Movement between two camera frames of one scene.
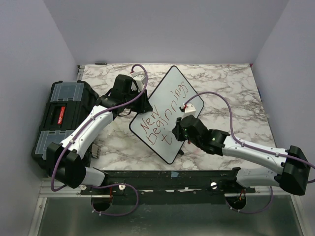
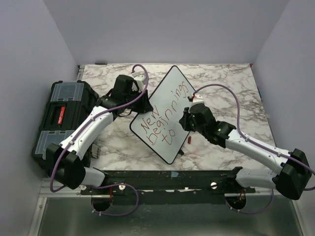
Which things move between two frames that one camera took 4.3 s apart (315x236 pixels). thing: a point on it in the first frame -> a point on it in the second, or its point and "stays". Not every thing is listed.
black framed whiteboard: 155,129 stays
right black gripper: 176,130 -> 184,120
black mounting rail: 175,187 stays
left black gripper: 144,106 stays
